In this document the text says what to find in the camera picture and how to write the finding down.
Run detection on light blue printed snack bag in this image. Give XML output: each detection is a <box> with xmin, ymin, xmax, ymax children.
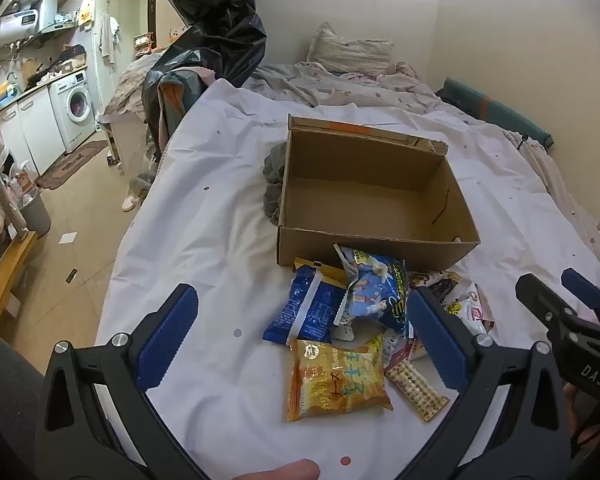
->
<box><xmin>332</xmin><ymin>244</ymin><xmax>411</xmax><ymax>338</ymax></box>

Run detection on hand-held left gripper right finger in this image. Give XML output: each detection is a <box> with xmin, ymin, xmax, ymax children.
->
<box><xmin>400</xmin><ymin>287</ymin><xmax>573</xmax><ymax>480</ymax></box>

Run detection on person's right hand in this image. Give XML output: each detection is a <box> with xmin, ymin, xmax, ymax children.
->
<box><xmin>563</xmin><ymin>384</ymin><xmax>600</xmax><ymax>447</ymax></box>

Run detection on white bed sheet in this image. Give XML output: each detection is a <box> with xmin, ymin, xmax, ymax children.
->
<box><xmin>95</xmin><ymin>77</ymin><xmax>600</xmax><ymax>480</ymax></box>

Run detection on grey trash bin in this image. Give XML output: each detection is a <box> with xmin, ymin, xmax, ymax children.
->
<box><xmin>17</xmin><ymin>191</ymin><xmax>52</xmax><ymax>238</ymax></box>

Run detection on white red snack packet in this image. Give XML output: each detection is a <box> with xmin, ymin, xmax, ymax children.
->
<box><xmin>452</xmin><ymin>284</ymin><xmax>497</xmax><ymax>335</ymax></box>

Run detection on person's left hand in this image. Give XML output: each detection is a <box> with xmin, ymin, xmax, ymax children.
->
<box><xmin>229</xmin><ymin>459</ymin><xmax>322</xmax><ymax>480</ymax></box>

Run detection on tall white cabinet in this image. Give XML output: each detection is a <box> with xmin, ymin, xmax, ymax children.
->
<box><xmin>77</xmin><ymin>0</ymin><xmax>121</xmax><ymax>111</ymax></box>

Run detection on cream patterned snack bar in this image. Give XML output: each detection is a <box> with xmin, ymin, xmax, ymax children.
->
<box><xmin>384</xmin><ymin>357</ymin><xmax>452</xmax><ymax>422</ymax></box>

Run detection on floral quilt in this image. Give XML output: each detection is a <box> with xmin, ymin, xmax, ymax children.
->
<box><xmin>245</xmin><ymin>60</ymin><xmax>443</xmax><ymax>111</ymax></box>

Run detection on white base cabinet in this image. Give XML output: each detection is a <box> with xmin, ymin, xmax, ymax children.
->
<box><xmin>0</xmin><ymin>87</ymin><xmax>66</xmax><ymax>176</ymax></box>

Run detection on grey cloth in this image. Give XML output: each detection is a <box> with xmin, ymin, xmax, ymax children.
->
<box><xmin>262</xmin><ymin>142</ymin><xmax>291</xmax><ymax>226</ymax></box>

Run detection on teal orange cloth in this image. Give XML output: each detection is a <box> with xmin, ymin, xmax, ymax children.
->
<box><xmin>157</xmin><ymin>67</ymin><xmax>216</xmax><ymax>146</ymax></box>

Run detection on person's dark grey trouser leg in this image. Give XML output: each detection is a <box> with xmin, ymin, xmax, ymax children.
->
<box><xmin>0</xmin><ymin>327</ymin><xmax>48</xmax><ymax>480</ymax></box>

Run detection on brown cardboard box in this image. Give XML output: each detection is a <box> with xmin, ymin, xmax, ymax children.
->
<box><xmin>276</xmin><ymin>113</ymin><xmax>482</xmax><ymax>267</ymax></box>

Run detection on hanging white towel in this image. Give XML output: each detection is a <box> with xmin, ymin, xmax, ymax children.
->
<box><xmin>97</xmin><ymin>12</ymin><xmax>121</xmax><ymax>68</ymax></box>

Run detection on white water heater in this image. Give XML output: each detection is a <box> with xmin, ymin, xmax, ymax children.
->
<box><xmin>0</xmin><ymin>0</ymin><xmax>58</xmax><ymax>46</ymax></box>

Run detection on white slippers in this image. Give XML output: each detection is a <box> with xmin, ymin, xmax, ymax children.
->
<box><xmin>121</xmin><ymin>187</ymin><xmax>148</xmax><ymax>212</ymax></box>

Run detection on dark blue snack packet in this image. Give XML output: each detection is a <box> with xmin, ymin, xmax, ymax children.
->
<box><xmin>262</xmin><ymin>257</ymin><xmax>351</xmax><ymax>346</ymax></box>

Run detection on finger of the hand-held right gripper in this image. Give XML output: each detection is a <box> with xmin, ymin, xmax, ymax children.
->
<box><xmin>515</xmin><ymin>273</ymin><xmax>582</xmax><ymax>334</ymax></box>
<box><xmin>561</xmin><ymin>268</ymin><xmax>600</xmax><ymax>322</ymax></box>

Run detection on yellow snack packet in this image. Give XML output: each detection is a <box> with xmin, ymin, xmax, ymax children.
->
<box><xmin>286</xmin><ymin>332</ymin><xmax>395</xmax><ymax>423</ymax></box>

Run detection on white washing machine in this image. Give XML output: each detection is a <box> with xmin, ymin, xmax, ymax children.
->
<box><xmin>47</xmin><ymin>71</ymin><xmax>98</xmax><ymax>153</ymax></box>

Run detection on black plastic bag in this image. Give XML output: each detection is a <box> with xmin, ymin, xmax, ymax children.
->
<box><xmin>141</xmin><ymin>0</ymin><xmax>268</xmax><ymax>161</ymax></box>

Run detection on red cream snack sachet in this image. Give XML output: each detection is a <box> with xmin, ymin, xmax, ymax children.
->
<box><xmin>380</xmin><ymin>327</ymin><xmax>428</xmax><ymax>368</ymax></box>

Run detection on wooden chair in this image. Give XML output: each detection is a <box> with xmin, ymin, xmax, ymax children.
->
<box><xmin>0</xmin><ymin>227</ymin><xmax>38</xmax><ymax>333</ymax></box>

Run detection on brown doormat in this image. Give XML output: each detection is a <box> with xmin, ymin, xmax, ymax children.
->
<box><xmin>34</xmin><ymin>140</ymin><xmax>110</xmax><ymax>191</ymax></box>

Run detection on beige pillow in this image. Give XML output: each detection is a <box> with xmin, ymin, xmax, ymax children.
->
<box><xmin>306</xmin><ymin>21</ymin><xmax>396</xmax><ymax>77</ymax></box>

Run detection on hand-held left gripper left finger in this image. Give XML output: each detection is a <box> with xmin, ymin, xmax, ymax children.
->
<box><xmin>34</xmin><ymin>283</ymin><xmax>208</xmax><ymax>480</ymax></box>

